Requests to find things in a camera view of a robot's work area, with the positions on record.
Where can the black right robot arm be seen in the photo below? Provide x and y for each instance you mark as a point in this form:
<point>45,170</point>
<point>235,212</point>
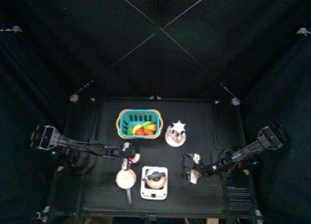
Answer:
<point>247,150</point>

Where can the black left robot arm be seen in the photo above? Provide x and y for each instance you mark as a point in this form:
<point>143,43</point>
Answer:
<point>76,145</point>

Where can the pot lid black knob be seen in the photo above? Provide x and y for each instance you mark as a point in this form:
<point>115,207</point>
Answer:
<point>155,175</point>

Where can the pink toy pot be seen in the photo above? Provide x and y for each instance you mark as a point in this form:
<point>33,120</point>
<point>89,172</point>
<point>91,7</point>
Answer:
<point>155,182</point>

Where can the small pink round toy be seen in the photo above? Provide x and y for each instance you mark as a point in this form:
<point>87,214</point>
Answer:
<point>135,158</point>

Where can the orange toy fruit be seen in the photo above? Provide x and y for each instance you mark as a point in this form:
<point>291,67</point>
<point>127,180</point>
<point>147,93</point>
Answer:
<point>144,132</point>

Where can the yellow toy banana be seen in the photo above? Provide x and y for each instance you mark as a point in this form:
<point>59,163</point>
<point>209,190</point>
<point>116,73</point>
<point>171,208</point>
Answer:
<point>137,128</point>

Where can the white spiky toy on stand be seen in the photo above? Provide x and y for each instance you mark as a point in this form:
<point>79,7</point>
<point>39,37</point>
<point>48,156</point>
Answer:
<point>175,138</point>

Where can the teal basket orange rim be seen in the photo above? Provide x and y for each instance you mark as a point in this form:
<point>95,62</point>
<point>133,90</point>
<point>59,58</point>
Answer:
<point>128,122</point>

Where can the green toy vegetable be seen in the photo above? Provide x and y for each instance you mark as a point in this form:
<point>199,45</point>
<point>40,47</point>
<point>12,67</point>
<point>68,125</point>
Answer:
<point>145,124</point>

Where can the white toy stove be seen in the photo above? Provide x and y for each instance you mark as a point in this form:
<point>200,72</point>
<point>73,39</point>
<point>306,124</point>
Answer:
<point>153,195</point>

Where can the white star-shaped toy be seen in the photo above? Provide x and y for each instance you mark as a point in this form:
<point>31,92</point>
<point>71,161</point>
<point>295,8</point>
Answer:
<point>177,126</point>

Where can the white printed label sticker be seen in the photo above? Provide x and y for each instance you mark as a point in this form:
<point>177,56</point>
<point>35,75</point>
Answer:
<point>239,198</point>

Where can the silver frame clamp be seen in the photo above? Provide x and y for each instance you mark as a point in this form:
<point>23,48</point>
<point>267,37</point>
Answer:
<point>303,31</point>
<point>153,97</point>
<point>16,29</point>
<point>73,97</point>
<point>235,101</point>

